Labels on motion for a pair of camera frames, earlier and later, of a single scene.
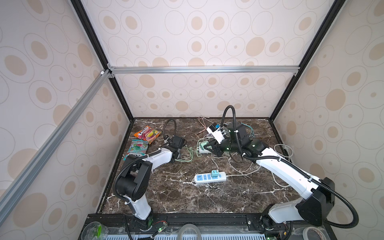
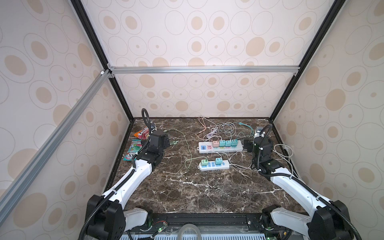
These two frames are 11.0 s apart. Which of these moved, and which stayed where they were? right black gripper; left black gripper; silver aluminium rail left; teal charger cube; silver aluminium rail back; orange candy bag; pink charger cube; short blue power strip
Moved: short blue power strip; pink charger cube; right black gripper; left black gripper; teal charger cube
Stayed: silver aluminium rail back; orange candy bag; silver aluminium rail left
